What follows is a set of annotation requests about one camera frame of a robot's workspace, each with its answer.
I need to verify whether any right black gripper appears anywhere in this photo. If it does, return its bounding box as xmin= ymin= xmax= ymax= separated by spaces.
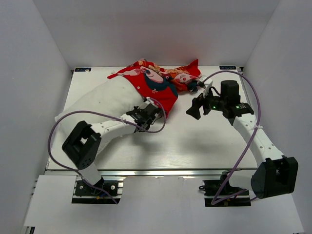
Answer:
xmin=186 ymin=85 xmax=226 ymax=120

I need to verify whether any white pillow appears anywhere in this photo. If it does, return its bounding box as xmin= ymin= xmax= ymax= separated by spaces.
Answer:
xmin=52 ymin=76 xmax=143 ymax=157

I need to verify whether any red cartoon print pillowcase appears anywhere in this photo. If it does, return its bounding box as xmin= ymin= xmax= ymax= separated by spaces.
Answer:
xmin=107 ymin=59 xmax=201 ymax=115

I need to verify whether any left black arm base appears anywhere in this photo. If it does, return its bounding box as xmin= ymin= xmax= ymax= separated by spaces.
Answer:
xmin=72 ymin=178 xmax=123 ymax=205

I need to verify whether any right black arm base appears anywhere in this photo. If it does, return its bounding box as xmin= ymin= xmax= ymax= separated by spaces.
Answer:
xmin=198 ymin=170 xmax=252 ymax=208

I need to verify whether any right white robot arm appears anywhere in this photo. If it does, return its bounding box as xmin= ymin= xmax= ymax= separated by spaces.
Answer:
xmin=186 ymin=80 xmax=298 ymax=203

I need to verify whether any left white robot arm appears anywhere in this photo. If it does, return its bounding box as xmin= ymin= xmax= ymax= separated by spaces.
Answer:
xmin=62 ymin=101 xmax=165 ymax=195

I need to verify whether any blue label sticker right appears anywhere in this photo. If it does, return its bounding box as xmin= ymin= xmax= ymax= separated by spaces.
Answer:
xmin=219 ymin=65 xmax=237 ymax=70

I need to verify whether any blue label sticker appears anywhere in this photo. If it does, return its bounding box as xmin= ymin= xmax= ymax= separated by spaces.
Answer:
xmin=74 ymin=67 xmax=92 ymax=72
xmin=219 ymin=65 xmax=237 ymax=70

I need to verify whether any blue label sticker left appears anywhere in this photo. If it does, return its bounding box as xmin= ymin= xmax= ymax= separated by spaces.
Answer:
xmin=74 ymin=67 xmax=92 ymax=72

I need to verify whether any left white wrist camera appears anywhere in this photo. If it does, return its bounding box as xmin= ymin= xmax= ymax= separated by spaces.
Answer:
xmin=144 ymin=97 xmax=161 ymax=107

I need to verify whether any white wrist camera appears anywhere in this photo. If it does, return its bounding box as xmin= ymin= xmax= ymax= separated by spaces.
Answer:
xmin=197 ymin=76 xmax=213 ymax=98
xmin=144 ymin=97 xmax=161 ymax=107

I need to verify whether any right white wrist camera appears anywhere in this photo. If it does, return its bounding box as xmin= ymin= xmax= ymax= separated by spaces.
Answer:
xmin=197 ymin=76 xmax=213 ymax=98

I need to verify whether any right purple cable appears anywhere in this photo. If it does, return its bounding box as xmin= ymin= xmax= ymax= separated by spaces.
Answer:
xmin=199 ymin=70 xmax=262 ymax=205

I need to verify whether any purple cable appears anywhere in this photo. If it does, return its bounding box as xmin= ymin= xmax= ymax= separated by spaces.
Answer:
xmin=46 ymin=97 xmax=167 ymax=204
xmin=199 ymin=70 xmax=262 ymax=205

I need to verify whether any aluminium table frame rail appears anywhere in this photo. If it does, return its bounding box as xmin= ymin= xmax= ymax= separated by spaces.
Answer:
xmin=43 ymin=168 xmax=259 ymax=177

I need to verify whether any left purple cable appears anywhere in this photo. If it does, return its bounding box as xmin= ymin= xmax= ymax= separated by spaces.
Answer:
xmin=46 ymin=97 xmax=167 ymax=204

